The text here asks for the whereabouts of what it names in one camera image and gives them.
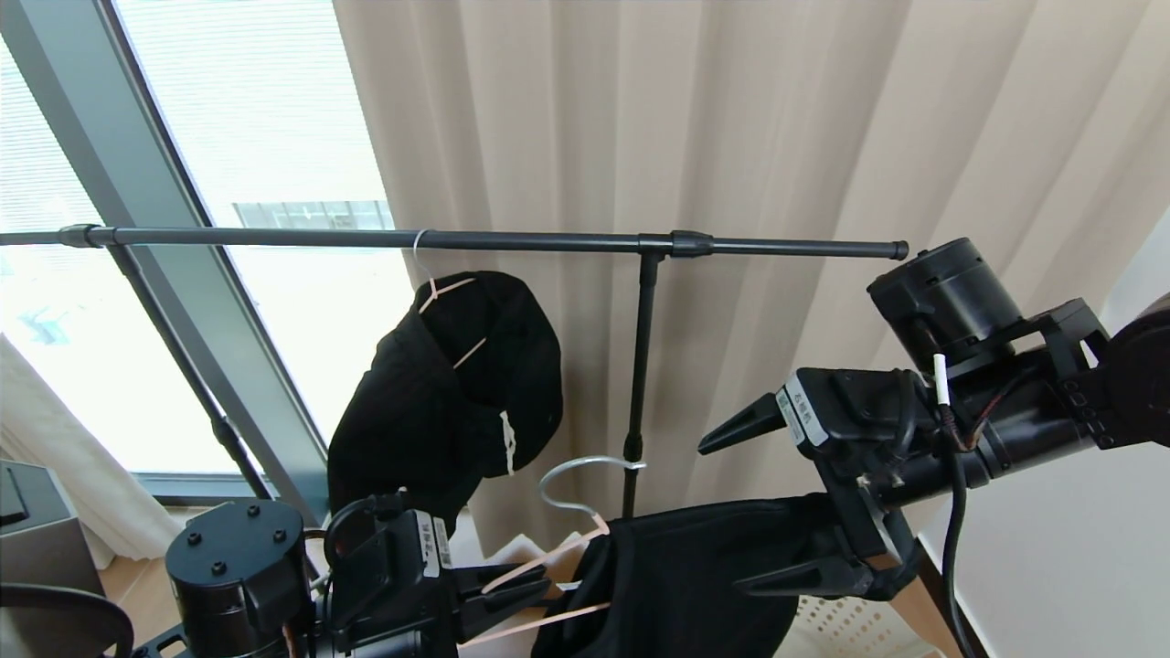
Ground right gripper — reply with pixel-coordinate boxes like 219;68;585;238
731;377;1100;601

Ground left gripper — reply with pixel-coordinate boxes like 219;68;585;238
314;564;556;658

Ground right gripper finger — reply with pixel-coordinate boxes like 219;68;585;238
697;393;794;456

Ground black garment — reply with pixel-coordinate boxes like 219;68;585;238
530;493;842;658
326;271;566;540

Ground pink clothes hanger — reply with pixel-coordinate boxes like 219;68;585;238
457;455;647;650
411;228;491;371

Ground white laundry basket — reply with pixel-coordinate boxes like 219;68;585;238
791;594;942;658

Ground black clothes rack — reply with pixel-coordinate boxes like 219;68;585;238
0;224;909;520

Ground beige curtain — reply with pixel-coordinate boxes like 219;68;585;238
334;0;1170;549

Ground white curtain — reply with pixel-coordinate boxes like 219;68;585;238
0;334;184;568

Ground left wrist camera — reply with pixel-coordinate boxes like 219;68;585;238
324;507;453;631

